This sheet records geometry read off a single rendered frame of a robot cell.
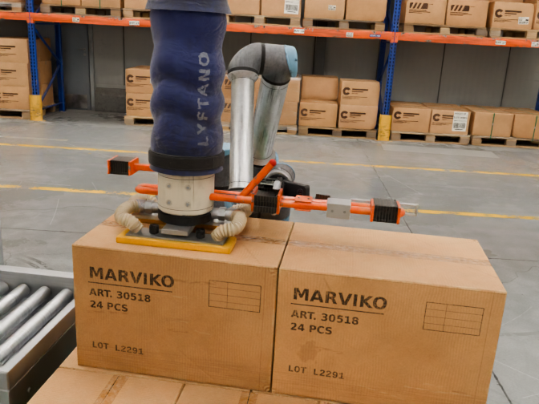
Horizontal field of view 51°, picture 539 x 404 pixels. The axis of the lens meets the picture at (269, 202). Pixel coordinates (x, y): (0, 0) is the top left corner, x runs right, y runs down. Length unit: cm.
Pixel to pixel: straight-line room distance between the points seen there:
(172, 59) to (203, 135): 22
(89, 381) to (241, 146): 91
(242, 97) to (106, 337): 94
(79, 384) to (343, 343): 78
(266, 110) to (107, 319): 104
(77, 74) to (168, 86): 920
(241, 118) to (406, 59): 838
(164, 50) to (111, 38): 901
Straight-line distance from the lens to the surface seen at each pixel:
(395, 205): 169
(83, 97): 1080
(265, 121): 236
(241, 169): 201
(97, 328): 182
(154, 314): 173
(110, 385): 181
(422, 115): 917
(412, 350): 167
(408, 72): 1036
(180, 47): 160
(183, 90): 160
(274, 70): 218
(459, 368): 171
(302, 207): 168
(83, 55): 1072
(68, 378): 187
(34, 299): 235
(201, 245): 165
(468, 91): 1064
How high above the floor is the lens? 157
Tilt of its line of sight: 17 degrees down
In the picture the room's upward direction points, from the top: 3 degrees clockwise
